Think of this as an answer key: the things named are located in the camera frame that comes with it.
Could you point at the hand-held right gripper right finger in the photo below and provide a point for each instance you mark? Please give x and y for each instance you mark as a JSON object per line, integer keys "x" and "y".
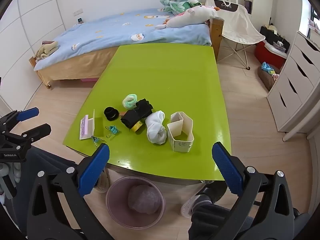
{"x": 227, "y": 168}

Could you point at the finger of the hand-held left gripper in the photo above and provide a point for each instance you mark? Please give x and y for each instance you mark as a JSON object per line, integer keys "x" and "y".
{"x": 26, "y": 113}
{"x": 35, "y": 131}

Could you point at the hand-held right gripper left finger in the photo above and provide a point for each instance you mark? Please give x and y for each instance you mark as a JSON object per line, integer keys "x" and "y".
{"x": 95, "y": 168}

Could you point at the teal binder clip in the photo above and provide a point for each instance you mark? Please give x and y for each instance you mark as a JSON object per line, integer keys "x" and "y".
{"x": 113, "y": 130}
{"x": 96, "y": 140}

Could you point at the pink white card pack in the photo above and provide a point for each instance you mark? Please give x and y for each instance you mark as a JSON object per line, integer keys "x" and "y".
{"x": 86, "y": 127}

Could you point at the pink trash bin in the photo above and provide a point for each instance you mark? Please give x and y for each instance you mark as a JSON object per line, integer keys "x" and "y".
{"x": 117, "y": 210}

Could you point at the black sock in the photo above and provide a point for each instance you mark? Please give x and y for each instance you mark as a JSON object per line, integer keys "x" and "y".
{"x": 130, "y": 119}
{"x": 144, "y": 107}

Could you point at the white socks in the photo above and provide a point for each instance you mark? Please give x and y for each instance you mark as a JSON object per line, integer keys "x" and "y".
{"x": 156, "y": 128}

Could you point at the person's left hand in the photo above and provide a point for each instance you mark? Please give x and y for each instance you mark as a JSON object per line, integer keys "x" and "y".
{"x": 17, "y": 172}

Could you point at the person's left slipper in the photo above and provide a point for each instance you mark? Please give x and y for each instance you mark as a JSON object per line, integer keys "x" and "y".
{"x": 102, "y": 183}

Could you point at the person's slipper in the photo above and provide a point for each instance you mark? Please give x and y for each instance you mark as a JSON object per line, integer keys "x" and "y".
{"x": 102, "y": 183}
{"x": 188, "y": 206}

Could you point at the person's right slipper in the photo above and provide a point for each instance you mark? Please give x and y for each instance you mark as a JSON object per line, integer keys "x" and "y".
{"x": 188, "y": 206}

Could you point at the yellow tape roll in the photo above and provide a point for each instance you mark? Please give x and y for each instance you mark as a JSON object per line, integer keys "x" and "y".
{"x": 137, "y": 128}

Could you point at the brown wooden clip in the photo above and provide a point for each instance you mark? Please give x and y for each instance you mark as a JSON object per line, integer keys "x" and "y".
{"x": 122, "y": 114}

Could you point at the beige folded cloth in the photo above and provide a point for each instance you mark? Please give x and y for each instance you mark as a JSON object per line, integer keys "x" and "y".
{"x": 46, "y": 50}

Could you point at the wooden bed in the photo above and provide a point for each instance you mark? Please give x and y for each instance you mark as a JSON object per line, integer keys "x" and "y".
{"x": 75, "y": 66}

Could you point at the pink box under bed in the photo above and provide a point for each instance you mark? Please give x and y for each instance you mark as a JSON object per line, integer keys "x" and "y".
{"x": 88, "y": 80}

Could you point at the brown pet bed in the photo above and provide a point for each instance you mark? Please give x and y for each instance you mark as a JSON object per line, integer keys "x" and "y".
{"x": 266, "y": 78}

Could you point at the white drawer chest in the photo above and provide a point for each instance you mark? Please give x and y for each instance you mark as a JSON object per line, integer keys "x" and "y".
{"x": 292, "y": 85}

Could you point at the small bedside clock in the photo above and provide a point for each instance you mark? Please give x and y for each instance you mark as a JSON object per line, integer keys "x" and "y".
{"x": 79, "y": 20}

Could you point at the blue soft toy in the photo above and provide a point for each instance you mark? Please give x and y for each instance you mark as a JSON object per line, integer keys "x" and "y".
{"x": 266, "y": 67}

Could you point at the green table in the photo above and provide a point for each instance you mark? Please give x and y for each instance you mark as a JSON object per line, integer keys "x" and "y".
{"x": 162, "y": 75}

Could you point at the blue printed blanket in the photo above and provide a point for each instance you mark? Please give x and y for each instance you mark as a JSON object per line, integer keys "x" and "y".
{"x": 112, "y": 32}

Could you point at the red storage box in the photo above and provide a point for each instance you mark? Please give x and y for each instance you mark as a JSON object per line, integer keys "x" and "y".
{"x": 268, "y": 56}

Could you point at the black bag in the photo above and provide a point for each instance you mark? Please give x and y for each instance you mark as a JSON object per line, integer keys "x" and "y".
{"x": 270, "y": 36}

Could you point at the cream folding chair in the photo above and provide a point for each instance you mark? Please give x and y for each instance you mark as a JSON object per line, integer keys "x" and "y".
{"x": 237, "y": 27}

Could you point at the white unicorn plush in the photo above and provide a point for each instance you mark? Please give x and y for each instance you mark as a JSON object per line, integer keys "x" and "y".
{"x": 190, "y": 17}

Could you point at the green plush toys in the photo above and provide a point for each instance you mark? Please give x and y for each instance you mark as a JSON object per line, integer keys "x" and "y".
{"x": 177, "y": 5}

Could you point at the white wall socket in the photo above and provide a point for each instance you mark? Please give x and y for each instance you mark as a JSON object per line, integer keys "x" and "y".
{"x": 78, "y": 12}

